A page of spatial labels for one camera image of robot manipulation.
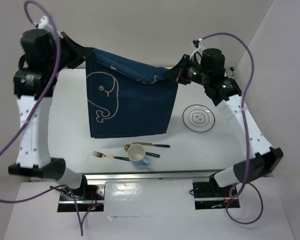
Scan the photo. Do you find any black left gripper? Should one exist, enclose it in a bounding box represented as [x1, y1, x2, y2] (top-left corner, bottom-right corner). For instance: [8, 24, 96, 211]
[45, 31, 92, 73]

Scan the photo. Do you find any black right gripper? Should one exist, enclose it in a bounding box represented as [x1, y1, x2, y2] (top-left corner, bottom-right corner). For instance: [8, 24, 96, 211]
[164, 54, 210, 86]

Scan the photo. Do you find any blue fabric placemat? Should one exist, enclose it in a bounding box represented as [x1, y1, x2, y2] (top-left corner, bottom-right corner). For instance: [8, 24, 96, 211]
[85, 48, 178, 139]

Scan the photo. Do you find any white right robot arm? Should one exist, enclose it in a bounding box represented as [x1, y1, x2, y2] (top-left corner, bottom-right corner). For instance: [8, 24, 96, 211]
[164, 38, 284, 196]

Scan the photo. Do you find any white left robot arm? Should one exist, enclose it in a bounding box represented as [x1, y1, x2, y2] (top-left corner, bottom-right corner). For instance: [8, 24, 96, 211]
[8, 16, 92, 200]

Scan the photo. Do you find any white round plate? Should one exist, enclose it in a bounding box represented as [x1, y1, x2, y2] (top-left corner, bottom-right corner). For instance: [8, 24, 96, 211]
[182, 104, 216, 133]

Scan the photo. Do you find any white and blue mug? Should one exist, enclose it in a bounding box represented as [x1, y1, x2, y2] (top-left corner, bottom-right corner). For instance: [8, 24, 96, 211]
[127, 144, 150, 170]

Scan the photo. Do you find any aluminium right side rail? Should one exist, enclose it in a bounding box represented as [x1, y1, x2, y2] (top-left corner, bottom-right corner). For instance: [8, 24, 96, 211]
[224, 67, 235, 78]

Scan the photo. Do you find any aluminium rail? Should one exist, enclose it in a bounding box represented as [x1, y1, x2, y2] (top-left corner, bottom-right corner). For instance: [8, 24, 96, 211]
[224, 67, 235, 78]
[85, 169, 221, 182]

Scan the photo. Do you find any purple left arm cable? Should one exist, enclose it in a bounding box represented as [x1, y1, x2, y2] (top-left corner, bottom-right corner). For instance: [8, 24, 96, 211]
[0, 0, 85, 237]

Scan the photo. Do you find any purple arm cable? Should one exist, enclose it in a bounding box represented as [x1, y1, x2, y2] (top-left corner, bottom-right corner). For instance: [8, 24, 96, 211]
[0, 0, 85, 237]
[201, 32, 264, 224]

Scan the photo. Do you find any gold knife dark handle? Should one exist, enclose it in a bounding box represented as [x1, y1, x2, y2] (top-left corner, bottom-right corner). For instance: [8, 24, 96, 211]
[132, 142, 171, 148]

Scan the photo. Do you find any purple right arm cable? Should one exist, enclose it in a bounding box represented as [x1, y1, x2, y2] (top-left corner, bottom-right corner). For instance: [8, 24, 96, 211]
[201, 32, 264, 224]

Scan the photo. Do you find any gold spoon dark handle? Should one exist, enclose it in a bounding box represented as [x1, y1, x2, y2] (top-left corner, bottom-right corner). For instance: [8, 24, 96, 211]
[124, 144, 161, 158]

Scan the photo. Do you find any gold fork dark handle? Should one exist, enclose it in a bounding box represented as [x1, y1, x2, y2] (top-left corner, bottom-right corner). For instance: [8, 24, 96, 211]
[92, 151, 130, 162]

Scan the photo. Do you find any aluminium front rail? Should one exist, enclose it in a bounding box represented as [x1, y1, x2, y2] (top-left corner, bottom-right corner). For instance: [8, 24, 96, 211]
[85, 169, 221, 182]

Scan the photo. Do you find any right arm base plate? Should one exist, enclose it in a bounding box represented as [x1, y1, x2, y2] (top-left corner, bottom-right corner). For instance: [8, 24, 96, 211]
[189, 182, 240, 210]

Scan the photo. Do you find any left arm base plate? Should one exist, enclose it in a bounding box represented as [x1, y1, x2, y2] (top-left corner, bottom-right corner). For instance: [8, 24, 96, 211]
[57, 181, 106, 213]

